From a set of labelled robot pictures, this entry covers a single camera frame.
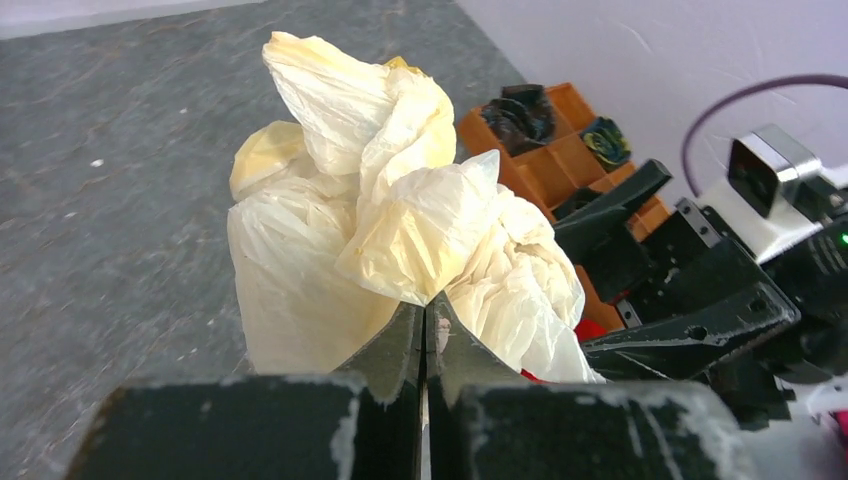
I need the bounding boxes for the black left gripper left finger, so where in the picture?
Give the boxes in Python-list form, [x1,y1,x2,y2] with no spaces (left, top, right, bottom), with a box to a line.
[66,304,424,479]

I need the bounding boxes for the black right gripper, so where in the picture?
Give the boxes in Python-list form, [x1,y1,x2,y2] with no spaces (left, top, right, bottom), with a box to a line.
[582,199,847,430]

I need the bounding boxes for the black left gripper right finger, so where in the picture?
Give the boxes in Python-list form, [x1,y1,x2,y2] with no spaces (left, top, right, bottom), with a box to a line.
[425,294,758,479]

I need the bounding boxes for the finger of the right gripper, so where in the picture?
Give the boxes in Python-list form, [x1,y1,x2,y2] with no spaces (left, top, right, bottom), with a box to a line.
[554,159,672,305]

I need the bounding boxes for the translucent white trash bag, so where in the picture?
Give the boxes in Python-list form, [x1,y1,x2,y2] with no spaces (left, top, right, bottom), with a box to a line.
[227,31,601,383]

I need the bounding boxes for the dark rolled sock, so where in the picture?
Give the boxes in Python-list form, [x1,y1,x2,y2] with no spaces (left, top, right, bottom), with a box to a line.
[552,187,603,221]

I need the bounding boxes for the orange compartment tray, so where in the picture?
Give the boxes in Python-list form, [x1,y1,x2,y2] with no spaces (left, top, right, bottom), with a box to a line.
[457,83,670,332]

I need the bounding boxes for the red cloth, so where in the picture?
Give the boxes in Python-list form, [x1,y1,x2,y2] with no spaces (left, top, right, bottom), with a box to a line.
[521,318,608,384]

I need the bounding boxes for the blue yellow rolled sock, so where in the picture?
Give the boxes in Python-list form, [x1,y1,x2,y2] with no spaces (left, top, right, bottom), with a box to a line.
[579,117,632,172]

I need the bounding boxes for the black rolled sock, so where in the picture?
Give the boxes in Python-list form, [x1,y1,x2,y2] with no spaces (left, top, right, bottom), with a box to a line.
[481,84,556,157]

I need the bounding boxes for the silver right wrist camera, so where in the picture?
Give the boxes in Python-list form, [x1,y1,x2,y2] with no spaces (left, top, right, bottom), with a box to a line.
[696,124,847,264]

